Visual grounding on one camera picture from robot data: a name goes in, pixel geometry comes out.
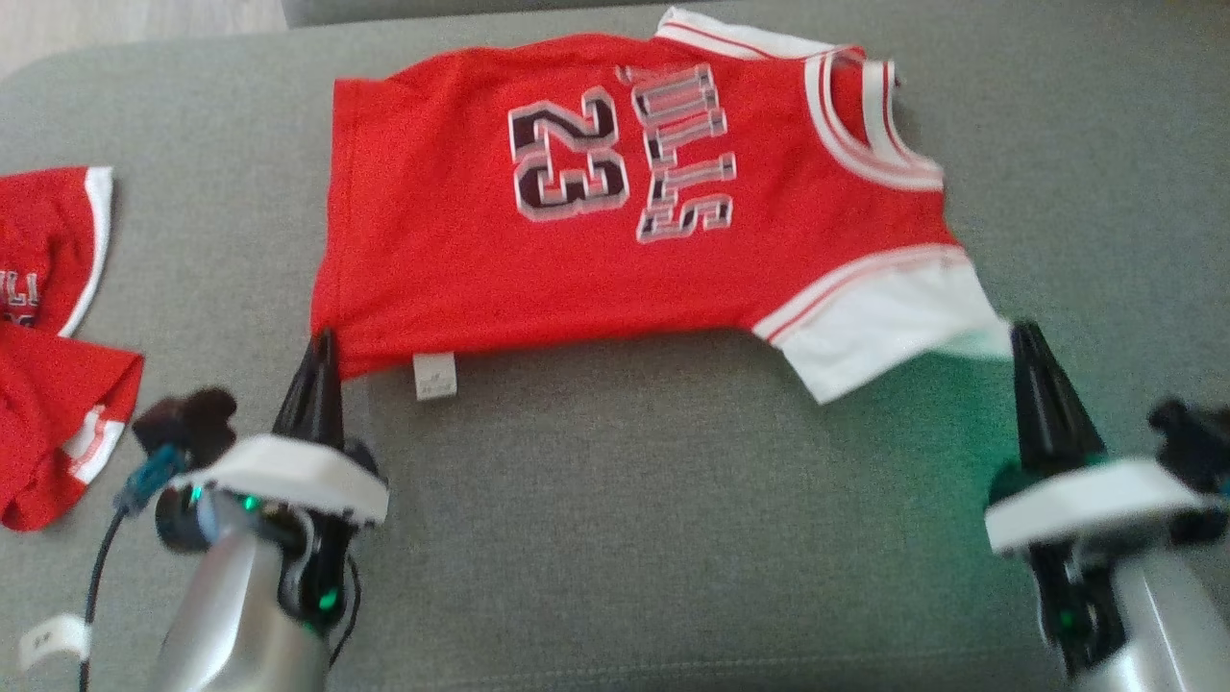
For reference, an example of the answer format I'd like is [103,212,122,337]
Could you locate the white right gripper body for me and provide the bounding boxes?
[985,458,1214,676]

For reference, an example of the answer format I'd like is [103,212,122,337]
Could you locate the red white-striped shorts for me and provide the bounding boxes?
[0,166,146,532]

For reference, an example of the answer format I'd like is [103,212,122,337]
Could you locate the white cable label tag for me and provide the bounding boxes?
[18,613,93,672]

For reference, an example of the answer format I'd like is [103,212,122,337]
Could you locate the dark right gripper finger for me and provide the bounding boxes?
[1011,320,1108,479]

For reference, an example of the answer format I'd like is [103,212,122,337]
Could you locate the red basketball jersey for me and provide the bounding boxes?
[309,7,1016,406]

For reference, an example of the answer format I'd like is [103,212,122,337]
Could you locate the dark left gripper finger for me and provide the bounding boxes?
[325,332,346,451]
[273,330,330,445]

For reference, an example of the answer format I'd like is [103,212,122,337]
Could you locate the teal-plug left camera cable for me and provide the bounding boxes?
[79,445,185,692]

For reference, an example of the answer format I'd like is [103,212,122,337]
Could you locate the grey sofa back cushion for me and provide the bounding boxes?
[282,0,693,28]

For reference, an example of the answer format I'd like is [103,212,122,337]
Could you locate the grey sofa seat cushion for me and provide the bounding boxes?
[0,0,1230,692]

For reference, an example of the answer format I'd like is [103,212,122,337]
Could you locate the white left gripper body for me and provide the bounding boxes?
[173,434,390,637]

